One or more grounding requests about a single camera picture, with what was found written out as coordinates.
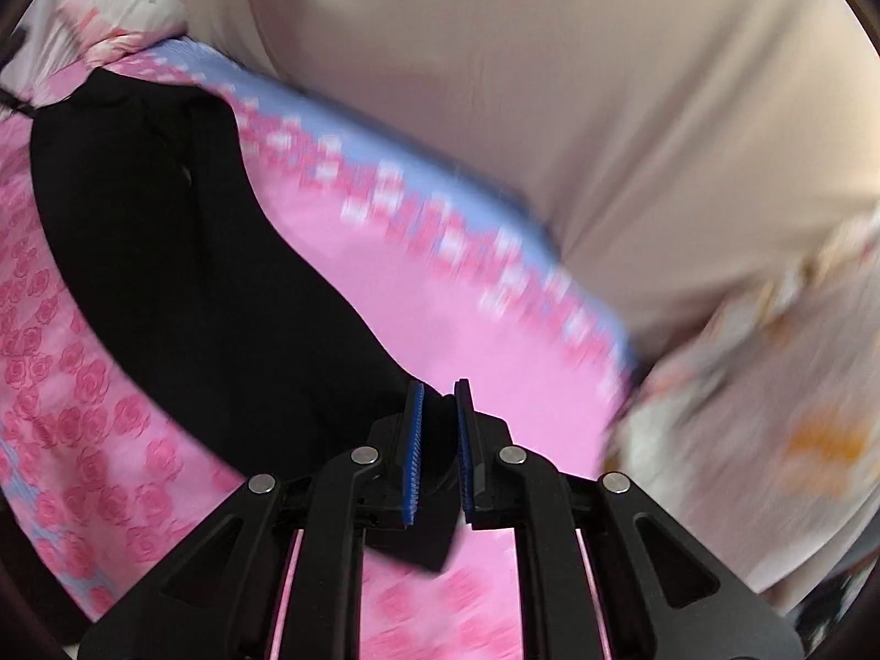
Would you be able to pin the pink floral bed sheet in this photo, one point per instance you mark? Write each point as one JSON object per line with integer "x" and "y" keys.
{"x": 481, "y": 357}

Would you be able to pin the black pants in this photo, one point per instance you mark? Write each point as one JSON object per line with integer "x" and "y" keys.
{"x": 172, "y": 254}

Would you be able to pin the white satin curtain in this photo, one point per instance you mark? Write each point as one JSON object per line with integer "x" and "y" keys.
{"x": 48, "y": 48}

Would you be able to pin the white cat face pillow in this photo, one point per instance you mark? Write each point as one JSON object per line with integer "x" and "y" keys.
{"x": 130, "y": 7}

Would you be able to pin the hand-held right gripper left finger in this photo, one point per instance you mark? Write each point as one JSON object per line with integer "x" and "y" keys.
{"x": 413, "y": 457}

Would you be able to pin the white orange printed cloth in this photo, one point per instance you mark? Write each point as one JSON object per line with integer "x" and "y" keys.
{"x": 770, "y": 426}

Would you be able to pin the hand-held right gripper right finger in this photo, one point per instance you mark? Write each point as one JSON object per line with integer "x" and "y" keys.
{"x": 465, "y": 457}

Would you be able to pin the beige curtain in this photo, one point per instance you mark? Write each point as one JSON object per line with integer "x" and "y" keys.
{"x": 550, "y": 96}

